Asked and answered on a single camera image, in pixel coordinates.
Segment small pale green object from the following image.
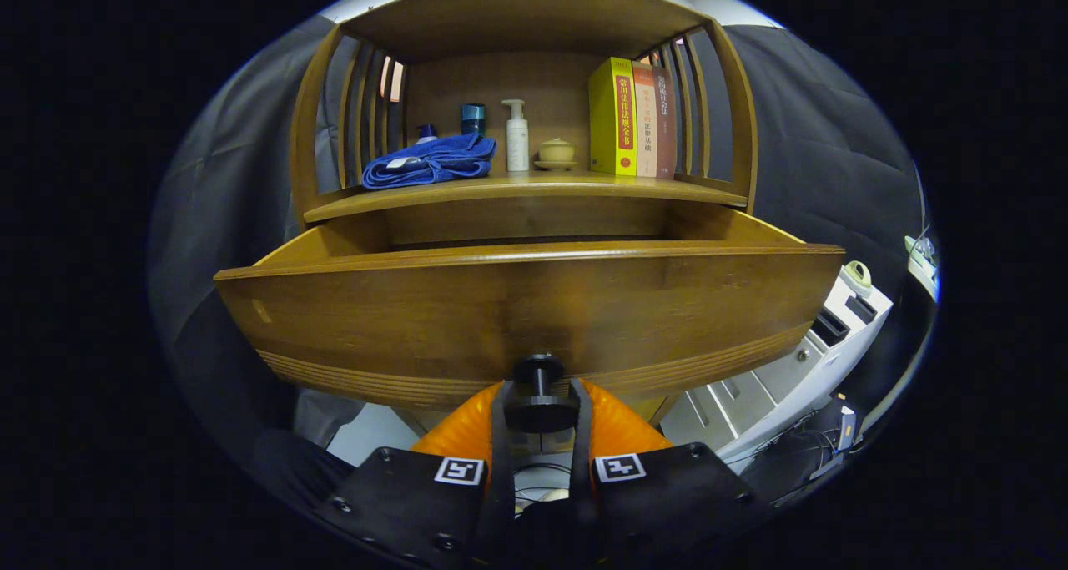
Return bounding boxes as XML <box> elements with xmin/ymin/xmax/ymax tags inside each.
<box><xmin>839</xmin><ymin>260</ymin><xmax>873</xmax><ymax>297</ymax></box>

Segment orange and white book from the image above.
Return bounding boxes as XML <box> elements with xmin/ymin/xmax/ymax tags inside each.
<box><xmin>632</xmin><ymin>61</ymin><xmax>658</xmax><ymax>178</ymax></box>

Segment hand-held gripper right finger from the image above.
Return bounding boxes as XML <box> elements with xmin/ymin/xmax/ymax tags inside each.
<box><xmin>570</xmin><ymin>378</ymin><xmax>752</xmax><ymax>554</ymax></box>

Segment wooden drawer with black knob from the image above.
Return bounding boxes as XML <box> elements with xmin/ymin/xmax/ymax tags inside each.
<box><xmin>213</xmin><ymin>207</ymin><xmax>845</xmax><ymax>436</ymax></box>

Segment beige lidded tea bowl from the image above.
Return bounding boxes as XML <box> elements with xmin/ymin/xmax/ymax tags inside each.
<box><xmin>534</xmin><ymin>138</ymin><xmax>578</xmax><ymax>172</ymax></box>

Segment brown book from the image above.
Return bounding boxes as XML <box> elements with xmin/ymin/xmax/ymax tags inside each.
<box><xmin>651</xmin><ymin>65</ymin><xmax>678</xmax><ymax>180</ymax></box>

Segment white side cabinet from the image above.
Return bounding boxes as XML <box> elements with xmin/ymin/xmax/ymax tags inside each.
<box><xmin>659</xmin><ymin>261</ymin><xmax>894</xmax><ymax>471</ymax></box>

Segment blue folded towel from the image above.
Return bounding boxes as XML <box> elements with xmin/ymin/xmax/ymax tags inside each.
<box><xmin>361</xmin><ymin>132</ymin><xmax>497</xmax><ymax>190</ymax></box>

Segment thick yellow book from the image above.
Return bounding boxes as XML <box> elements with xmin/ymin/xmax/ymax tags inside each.
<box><xmin>588</xmin><ymin>57</ymin><xmax>638</xmax><ymax>177</ymax></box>

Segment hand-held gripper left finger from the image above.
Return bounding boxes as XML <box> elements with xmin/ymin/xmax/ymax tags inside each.
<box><xmin>315</xmin><ymin>378</ymin><xmax>516</xmax><ymax>567</ymax></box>

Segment white desk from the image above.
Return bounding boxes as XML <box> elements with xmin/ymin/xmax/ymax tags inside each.
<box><xmin>905</xmin><ymin>228</ymin><xmax>940</xmax><ymax>300</ymax></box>

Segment wooden countertop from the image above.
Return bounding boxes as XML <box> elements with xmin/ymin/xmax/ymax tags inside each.
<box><xmin>305</xmin><ymin>168</ymin><xmax>748</xmax><ymax>223</ymax></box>

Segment white pump bottle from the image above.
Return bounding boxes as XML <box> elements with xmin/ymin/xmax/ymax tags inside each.
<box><xmin>501</xmin><ymin>98</ymin><xmax>531</xmax><ymax>173</ymax></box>

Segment wooden cabinet with slatted sides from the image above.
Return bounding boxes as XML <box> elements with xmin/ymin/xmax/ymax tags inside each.
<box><xmin>213</xmin><ymin>0</ymin><xmax>845</xmax><ymax>429</ymax></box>

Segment black floor cables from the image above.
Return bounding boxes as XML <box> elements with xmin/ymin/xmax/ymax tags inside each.
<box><xmin>743</xmin><ymin>395</ymin><xmax>860</xmax><ymax>504</ymax></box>

